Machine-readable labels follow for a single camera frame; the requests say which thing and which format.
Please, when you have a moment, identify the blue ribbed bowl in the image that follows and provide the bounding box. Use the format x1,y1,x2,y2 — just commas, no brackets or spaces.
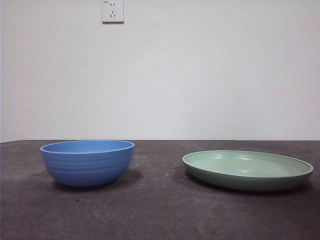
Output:
39,139,135,189

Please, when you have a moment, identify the green round plate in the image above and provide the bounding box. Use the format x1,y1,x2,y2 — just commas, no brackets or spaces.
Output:
181,149,314,193

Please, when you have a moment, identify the white wall socket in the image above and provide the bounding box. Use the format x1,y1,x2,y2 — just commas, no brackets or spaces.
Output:
101,0,125,25

